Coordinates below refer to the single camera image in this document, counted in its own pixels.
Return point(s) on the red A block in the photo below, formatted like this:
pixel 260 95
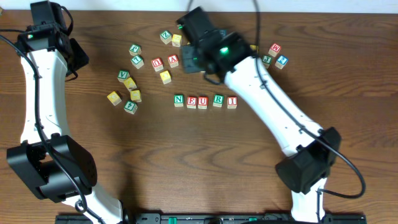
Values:
pixel 173 61

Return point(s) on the yellow C block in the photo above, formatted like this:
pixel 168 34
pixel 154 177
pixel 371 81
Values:
pixel 135 96

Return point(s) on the red M block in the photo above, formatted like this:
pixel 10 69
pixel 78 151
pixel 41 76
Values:
pixel 274 50

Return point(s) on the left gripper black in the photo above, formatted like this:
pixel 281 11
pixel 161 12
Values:
pixel 79 54

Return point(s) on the red I block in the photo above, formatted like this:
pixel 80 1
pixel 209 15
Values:
pixel 232 102

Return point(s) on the green N block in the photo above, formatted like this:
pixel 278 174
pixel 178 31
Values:
pixel 178 100

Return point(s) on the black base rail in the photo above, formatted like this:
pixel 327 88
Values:
pixel 155 218

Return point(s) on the blue 2 block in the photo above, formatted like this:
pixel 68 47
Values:
pixel 281 62

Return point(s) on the green 7 block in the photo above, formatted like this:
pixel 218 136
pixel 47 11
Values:
pixel 137 61

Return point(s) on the yellow G block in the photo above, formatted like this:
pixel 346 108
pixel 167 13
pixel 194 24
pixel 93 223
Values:
pixel 114 98

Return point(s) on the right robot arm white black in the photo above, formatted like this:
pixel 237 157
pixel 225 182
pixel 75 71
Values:
pixel 310 150

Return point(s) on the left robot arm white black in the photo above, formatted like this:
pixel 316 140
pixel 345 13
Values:
pixel 50 163

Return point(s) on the yellow O block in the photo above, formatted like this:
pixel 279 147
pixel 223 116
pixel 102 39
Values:
pixel 165 77

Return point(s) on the yellow block top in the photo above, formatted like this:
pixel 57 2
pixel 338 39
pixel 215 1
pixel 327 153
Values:
pixel 176 40

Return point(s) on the green V block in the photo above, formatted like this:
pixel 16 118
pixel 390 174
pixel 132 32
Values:
pixel 123 75

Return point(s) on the green J block right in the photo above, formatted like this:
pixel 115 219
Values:
pixel 267 61

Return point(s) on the red E block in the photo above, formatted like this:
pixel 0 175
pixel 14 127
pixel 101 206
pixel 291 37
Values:
pixel 192 102

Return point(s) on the red u block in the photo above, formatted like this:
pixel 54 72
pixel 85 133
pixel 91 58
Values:
pixel 157 64
pixel 202 102

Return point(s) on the green j block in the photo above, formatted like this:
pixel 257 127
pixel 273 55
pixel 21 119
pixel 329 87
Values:
pixel 135 50
pixel 267 61

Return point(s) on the yellow K block left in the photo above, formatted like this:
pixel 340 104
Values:
pixel 130 84

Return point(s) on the green R block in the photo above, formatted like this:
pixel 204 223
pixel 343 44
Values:
pixel 218 101

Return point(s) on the green Z block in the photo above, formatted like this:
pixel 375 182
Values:
pixel 166 37

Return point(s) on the green J block left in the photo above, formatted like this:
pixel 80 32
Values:
pixel 135 50

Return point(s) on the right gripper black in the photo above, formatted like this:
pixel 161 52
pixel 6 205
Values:
pixel 191 59

